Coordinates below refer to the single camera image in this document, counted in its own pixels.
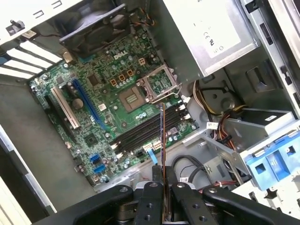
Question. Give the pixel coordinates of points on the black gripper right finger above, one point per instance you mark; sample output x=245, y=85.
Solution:
x=187, y=206

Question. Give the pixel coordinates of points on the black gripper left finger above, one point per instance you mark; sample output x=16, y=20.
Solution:
x=150, y=206

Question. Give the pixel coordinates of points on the RAM memory stick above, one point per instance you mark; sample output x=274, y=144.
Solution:
x=163, y=140

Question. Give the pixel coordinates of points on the black RAM slot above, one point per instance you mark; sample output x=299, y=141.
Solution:
x=150, y=138
x=147, y=133
x=145, y=122
x=146, y=127

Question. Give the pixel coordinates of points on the blue data port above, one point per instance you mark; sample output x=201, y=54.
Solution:
x=96, y=159
x=99, y=168

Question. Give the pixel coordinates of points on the blue plastic drive latch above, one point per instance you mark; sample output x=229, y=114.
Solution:
x=274, y=164

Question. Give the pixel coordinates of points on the grey metal drive cage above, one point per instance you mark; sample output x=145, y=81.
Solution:
x=246, y=124

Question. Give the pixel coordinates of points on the green motherboard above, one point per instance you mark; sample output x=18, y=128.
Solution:
x=112, y=112

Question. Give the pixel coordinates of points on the CPU socket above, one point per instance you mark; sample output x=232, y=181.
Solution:
x=132, y=98

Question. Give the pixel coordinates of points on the blue expansion slot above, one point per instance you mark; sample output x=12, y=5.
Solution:
x=85, y=100

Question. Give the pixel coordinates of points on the silver coin battery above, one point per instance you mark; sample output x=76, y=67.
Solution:
x=77, y=103

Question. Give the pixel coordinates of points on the white expansion slot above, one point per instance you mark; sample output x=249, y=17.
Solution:
x=64, y=107

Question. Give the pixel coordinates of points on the black open PC case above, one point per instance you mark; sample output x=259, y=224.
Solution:
x=35, y=140

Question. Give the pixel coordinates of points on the metal socket cover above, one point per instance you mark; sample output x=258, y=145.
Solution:
x=172, y=71

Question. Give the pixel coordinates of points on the grey power supply unit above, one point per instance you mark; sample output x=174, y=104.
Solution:
x=211, y=35

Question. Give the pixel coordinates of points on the black case fan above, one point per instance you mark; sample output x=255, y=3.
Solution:
x=93, y=25

